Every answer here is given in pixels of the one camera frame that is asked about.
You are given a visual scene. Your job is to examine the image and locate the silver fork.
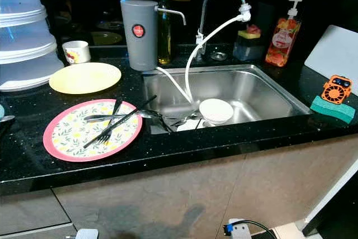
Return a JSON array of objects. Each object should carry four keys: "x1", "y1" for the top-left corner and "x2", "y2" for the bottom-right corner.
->
[
  {"x1": 168, "y1": 111, "x2": 200, "y2": 128},
  {"x1": 96, "y1": 98, "x2": 124, "y2": 146}
]

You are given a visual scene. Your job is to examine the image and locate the black chopstick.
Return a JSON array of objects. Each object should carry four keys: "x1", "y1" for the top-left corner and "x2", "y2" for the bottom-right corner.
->
[{"x1": 83, "y1": 95, "x2": 158, "y2": 149}]

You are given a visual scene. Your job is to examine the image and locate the stacked white plastic containers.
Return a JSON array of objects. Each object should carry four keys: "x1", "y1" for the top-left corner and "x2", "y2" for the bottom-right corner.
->
[{"x1": 0, "y1": 0, "x2": 65, "y2": 92}]

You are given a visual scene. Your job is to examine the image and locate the floral plate with pink rim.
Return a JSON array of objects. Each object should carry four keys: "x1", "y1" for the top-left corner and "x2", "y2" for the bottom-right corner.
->
[{"x1": 43, "y1": 99, "x2": 143, "y2": 163}]

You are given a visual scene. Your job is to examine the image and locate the yellow plate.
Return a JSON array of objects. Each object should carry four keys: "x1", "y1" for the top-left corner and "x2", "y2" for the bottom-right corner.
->
[{"x1": 49, "y1": 62, "x2": 123, "y2": 95}]

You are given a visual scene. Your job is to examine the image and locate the white printed mug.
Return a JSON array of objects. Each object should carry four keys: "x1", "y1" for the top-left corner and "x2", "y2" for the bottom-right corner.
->
[{"x1": 62, "y1": 40, "x2": 91, "y2": 65}]

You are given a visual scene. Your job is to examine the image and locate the grey water filter canister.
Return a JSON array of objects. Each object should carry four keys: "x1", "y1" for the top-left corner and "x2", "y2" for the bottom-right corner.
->
[{"x1": 120, "y1": 0, "x2": 187, "y2": 72}]

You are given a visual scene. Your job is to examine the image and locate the green capped oil bottle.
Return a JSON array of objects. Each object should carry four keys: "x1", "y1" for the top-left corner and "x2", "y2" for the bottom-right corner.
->
[{"x1": 156, "y1": 0, "x2": 173, "y2": 66}]

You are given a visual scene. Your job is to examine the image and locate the white square dish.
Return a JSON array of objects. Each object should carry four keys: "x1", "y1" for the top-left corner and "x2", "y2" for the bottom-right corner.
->
[{"x1": 176, "y1": 119, "x2": 209, "y2": 132}]

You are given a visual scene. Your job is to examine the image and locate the white bowl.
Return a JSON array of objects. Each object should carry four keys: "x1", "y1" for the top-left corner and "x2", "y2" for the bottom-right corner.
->
[{"x1": 199, "y1": 99, "x2": 234, "y2": 125}]

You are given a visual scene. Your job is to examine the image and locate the chrome faucet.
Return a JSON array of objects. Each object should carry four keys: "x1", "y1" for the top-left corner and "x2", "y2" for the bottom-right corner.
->
[{"x1": 197, "y1": 0, "x2": 249, "y2": 60}]

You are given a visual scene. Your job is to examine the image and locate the grey sponge holder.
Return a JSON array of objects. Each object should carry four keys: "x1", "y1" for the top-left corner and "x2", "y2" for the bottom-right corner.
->
[{"x1": 232, "y1": 38, "x2": 265, "y2": 62}]

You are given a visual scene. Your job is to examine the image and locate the stainless steel sink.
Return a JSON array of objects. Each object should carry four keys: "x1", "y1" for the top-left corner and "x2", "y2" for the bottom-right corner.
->
[{"x1": 143, "y1": 64, "x2": 313, "y2": 134}]

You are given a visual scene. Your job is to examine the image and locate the yellow sponge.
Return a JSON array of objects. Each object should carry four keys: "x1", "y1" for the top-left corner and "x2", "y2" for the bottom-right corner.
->
[{"x1": 237, "y1": 30, "x2": 261, "y2": 40}]

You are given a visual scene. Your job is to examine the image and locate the orange soap pump bottle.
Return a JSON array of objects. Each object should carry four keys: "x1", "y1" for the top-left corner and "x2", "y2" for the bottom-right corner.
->
[{"x1": 265, "y1": 0, "x2": 303, "y2": 68}]

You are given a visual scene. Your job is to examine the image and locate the green sponge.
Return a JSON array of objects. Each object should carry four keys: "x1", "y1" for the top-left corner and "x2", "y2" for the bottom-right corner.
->
[{"x1": 310, "y1": 96, "x2": 356, "y2": 125}]

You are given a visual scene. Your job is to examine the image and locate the white cutting board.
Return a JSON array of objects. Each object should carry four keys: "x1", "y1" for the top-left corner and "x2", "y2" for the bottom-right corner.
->
[{"x1": 305, "y1": 25, "x2": 358, "y2": 80}]

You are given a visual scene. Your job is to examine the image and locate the orange mini fan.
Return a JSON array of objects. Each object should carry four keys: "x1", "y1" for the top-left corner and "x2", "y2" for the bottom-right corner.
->
[{"x1": 322, "y1": 75, "x2": 354, "y2": 105}]

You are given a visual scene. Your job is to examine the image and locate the white hose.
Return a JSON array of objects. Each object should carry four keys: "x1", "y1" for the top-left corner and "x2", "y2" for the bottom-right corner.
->
[{"x1": 156, "y1": 3, "x2": 252, "y2": 105}]

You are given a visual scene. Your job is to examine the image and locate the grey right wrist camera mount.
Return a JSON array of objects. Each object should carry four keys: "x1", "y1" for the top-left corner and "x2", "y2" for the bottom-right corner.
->
[{"x1": 224, "y1": 219, "x2": 249, "y2": 239}]

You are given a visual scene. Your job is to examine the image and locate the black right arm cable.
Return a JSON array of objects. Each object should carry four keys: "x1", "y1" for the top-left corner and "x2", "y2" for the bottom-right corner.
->
[{"x1": 224, "y1": 221, "x2": 277, "y2": 239}]

